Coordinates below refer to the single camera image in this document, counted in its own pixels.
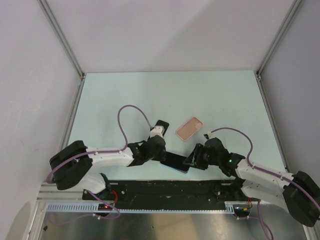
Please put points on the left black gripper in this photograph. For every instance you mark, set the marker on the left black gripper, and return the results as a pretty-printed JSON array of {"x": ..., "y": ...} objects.
[{"x": 160, "y": 157}]

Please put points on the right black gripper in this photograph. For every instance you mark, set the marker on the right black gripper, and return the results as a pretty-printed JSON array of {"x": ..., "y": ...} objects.
[{"x": 192, "y": 159}]

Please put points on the blue smartphone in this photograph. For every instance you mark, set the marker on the blue smartphone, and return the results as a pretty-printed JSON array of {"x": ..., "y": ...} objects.
[{"x": 172, "y": 159}]

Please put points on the light blue phone case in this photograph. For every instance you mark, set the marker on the light blue phone case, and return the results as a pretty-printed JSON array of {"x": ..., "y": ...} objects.
[{"x": 181, "y": 168}]

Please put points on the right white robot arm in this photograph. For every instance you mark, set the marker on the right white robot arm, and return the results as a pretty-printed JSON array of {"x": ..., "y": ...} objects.
[{"x": 298, "y": 194}]

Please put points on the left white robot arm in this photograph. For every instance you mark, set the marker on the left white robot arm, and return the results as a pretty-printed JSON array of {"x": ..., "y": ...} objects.
[{"x": 80, "y": 166}]

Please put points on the pink phone case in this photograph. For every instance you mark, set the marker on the pink phone case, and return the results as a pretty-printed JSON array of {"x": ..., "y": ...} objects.
[{"x": 189, "y": 128}]

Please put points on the black white-edged smartphone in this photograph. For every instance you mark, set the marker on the black white-edged smartphone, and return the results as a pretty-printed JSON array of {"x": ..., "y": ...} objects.
[{"x": 164, "y": 124}]

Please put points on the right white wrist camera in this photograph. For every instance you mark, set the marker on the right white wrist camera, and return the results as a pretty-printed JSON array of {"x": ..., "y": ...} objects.
[{"x": 209, "y": 135}]

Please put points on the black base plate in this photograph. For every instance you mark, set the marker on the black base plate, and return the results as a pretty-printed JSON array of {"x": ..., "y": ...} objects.
[{"x": 173, "y": 193}]

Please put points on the white slotted cable duct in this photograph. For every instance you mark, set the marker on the white slotted cable duct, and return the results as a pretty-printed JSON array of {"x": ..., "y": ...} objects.
[{"x": 95, "y": 207}]

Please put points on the left aluminium frame post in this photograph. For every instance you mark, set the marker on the left aluminium frame post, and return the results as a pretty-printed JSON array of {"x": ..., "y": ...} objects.
[{"x": 44, "y": 5}]

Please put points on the aluminium frame post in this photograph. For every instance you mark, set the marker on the aluminium frame post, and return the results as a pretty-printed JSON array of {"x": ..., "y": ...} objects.
[
  {"x": 280, "y": 34},
  {"x": 44, "y": 5}
]

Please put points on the right aluminium frame post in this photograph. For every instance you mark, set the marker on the right aluminium frame post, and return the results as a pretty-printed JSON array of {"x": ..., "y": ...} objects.
[{"x": 280, "y": 34}]

